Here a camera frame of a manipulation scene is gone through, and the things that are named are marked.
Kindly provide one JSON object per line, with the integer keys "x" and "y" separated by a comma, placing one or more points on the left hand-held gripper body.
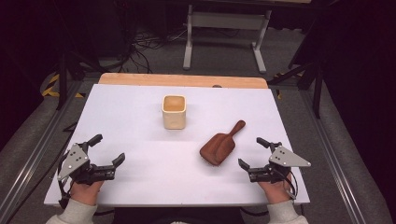
{"x": 77, "y": 161}

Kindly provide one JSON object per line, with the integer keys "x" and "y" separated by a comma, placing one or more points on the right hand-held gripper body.
{"x": 278, "y": 166}

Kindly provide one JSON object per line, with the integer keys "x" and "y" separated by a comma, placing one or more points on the brown wooden scoop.
{"x": 222, "y": 143}

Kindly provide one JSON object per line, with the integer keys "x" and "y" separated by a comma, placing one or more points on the cream square wooden cup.
{"x": 174, "y": 112}

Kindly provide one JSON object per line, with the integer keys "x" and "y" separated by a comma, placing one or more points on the person's right hand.
{"x": 275, "y": 191}

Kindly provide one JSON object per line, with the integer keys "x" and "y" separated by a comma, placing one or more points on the person's left hand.
{"x": 85, "y": 192}

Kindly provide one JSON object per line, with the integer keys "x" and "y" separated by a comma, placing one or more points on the black metal stand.
{"x": 67, "y": 71}
{"x": 308, "y": 77}

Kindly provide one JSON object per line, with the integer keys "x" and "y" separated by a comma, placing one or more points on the wooden board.
{"x": 183, "y": 80}

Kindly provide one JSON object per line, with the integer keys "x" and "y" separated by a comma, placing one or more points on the aluminium rail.
{"x": 31, "y": 155}
{"x": 334, "y": 161}

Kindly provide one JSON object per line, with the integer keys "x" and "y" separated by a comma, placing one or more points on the white metal table frame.
{"x": 225, "y": 34}

